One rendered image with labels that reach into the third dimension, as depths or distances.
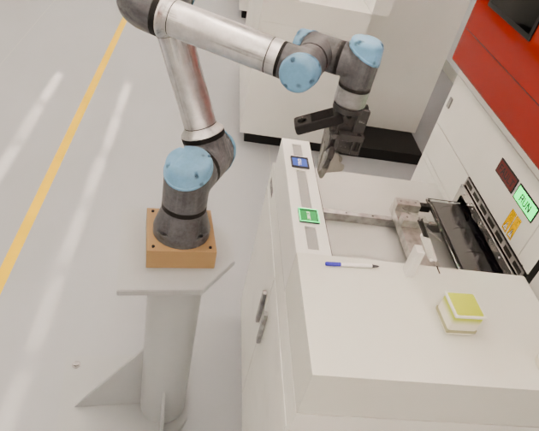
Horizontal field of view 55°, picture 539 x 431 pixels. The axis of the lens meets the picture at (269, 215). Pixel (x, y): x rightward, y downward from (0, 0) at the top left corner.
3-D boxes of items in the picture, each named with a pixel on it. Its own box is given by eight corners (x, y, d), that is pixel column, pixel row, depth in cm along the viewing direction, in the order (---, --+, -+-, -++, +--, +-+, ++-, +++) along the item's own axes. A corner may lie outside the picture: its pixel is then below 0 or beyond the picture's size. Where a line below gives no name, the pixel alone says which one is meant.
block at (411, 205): (415, 206, 170) (418, 199, 168) (417, 213, 167) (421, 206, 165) (392, 203, 168) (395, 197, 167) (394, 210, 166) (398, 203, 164)
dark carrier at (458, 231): (525, 214, 176) (526, 213, 176) (576, 290, 150) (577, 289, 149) (430, 202, 171) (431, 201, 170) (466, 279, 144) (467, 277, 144)
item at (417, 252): (423, 268, 133) (443, 230, 125) (427, 280, 130) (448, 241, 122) (400, 267, 132) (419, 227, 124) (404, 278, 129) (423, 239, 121)
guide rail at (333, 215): (453, 231, 174) (456, 224, 172) (454, 234, 172) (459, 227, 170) (307, 214, 166) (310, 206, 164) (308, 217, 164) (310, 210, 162)
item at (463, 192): (454, 206, 180) (465, 184, 175) (504, 303, 147) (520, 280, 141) (449, 205, 180) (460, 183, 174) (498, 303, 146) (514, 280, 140)
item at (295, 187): (299, 174, 182) (309, 141, 173) (318, 293, 140) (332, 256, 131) (273, 171, 181) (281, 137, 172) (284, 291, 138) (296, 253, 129)
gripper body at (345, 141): (357, 159, 126) (372, 115, 118) (322, 154, 124) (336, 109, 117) (352, 142, 132) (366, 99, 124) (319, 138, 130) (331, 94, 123)
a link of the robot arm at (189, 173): (152, 205, 130) (155, 159, 122) (176, 180, 141) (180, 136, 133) (196, 221, 128) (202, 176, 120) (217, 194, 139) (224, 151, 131)
